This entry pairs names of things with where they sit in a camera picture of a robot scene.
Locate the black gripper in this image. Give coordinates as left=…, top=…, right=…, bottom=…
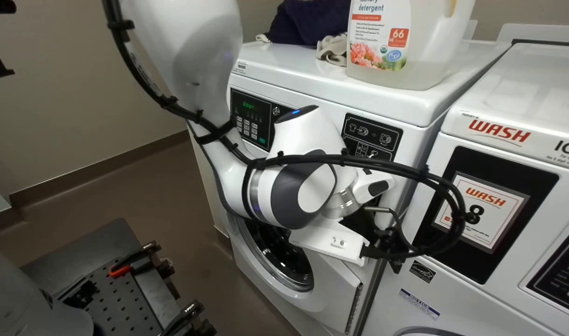
left=339, top=201, right=399, bottom=253

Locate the white front-load washing machine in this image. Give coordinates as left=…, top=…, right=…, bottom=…
left=186, top=38, right=512, bottom=336

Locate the white machine with wash logo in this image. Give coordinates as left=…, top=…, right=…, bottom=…
left=361, top=23, right=569, bottom=336

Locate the laundry detergent bottle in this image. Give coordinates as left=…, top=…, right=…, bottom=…
left=345, top=0, right=479, bottom=94

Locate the small black label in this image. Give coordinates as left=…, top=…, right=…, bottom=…
left=408, top=260, right=438, bottom=286

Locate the black cycle button panel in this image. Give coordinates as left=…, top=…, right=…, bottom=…
left=341, top=113, right=404, bottom=165

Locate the blue white sticker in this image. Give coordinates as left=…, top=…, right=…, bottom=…
left=399, top=288, right=443, bottom=322

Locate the round washer door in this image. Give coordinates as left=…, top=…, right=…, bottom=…
left=227, top=212, right=335, bottom=314

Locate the number eight wash sign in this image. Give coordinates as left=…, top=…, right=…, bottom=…
left=432, top=173, right=533, bottom=255

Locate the black payment display panel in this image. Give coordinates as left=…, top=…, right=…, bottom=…
left=227, top=89, right=298, bottom=154

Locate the black sign holder panel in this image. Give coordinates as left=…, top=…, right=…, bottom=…
left=412, top=146, right=563, bottom=288

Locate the white crumpled rag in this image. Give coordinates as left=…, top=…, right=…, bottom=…
left=315, top=34, right=350, bottom=68

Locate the black clamp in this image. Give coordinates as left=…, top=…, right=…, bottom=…
left=160, top=300, right=218, bottom=336

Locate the black control panel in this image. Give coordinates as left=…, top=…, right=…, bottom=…
left=527, top=225, right=569, bottom=318

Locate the dark blue cloth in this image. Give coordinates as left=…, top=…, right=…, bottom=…
left=266, top=0, right=354, bottom=51

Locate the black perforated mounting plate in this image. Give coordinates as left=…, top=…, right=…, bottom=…
left=61, top=268, right=173, bottom=336

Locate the grey robot cart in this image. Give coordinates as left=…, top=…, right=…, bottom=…
left=0, top=217, right=218, bottom=336

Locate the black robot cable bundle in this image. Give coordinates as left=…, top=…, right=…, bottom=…
left=100, top=0, right=470, bottom=275

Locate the red handled clamp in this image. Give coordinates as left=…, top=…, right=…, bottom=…
left=104, top=242, right=177, bottom=283

